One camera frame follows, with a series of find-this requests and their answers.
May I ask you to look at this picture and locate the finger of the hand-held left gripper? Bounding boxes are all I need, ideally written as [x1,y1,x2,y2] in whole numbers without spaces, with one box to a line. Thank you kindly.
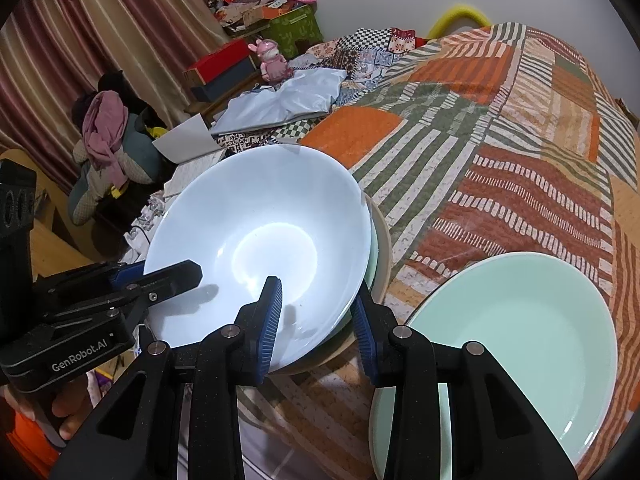
[125,260,203,312]
[111,264,149,290]

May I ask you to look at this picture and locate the mint green plate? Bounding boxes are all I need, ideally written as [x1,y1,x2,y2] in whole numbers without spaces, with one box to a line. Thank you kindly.
[369,251,618,480]

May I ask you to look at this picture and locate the person's left forearm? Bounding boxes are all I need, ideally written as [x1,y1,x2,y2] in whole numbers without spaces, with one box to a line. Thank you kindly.
[5,407,63,468]

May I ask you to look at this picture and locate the orange striped patchwork blanket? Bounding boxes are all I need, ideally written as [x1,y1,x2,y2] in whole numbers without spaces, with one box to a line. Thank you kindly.
[235,21,640,480]

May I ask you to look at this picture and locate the pink cloth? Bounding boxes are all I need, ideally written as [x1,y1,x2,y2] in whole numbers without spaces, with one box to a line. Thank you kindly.
[82,91,128,183]

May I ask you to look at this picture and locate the white plastic sheet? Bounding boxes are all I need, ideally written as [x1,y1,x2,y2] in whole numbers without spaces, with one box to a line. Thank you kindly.
[210,67,347,136]

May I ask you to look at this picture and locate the white bowl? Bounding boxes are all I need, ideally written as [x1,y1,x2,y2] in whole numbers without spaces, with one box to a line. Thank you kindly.
[142,145,373,373]

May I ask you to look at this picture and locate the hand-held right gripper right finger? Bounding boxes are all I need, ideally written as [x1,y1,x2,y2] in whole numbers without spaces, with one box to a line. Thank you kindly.
[350,292,578,480]

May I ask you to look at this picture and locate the striped curtain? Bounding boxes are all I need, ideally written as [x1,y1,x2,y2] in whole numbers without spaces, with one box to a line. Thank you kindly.
[0,0,228,191]

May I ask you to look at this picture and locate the green cardboard box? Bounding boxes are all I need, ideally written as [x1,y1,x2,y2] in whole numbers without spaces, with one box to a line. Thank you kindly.
[270,2,325,53]

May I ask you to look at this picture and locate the pile of clothes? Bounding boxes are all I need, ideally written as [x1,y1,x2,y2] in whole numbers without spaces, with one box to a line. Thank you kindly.
[67,71,168,226]

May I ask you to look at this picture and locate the person's left hand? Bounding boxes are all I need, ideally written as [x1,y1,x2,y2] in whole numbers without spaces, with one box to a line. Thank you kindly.
[50,372,95,442]

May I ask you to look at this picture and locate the wooden furniture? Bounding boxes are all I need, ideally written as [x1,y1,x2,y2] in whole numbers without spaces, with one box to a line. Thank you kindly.
[0,150,103,281]

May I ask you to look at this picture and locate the red box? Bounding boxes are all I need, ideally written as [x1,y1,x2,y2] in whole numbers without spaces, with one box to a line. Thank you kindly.
[187,40,258,83]

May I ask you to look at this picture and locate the open notebook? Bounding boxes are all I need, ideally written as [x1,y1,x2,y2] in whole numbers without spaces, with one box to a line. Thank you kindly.
[152,115,232,198]

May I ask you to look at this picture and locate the beige bowl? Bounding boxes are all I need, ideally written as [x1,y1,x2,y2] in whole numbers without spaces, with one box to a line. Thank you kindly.
[277,192,392,377]

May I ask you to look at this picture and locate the pink bunny toy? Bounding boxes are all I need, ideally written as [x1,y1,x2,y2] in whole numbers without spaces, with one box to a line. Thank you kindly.
[248,38,295,83]

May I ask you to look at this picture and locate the yellow hoop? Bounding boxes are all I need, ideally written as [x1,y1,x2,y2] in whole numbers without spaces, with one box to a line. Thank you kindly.
[427,4,493,38]

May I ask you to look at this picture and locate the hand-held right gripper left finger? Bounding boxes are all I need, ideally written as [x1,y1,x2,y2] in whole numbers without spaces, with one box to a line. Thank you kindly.
[50,276,284,480]

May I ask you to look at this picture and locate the grey box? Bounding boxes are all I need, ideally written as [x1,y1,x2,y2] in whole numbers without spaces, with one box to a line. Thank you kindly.
[190,62,261,102]

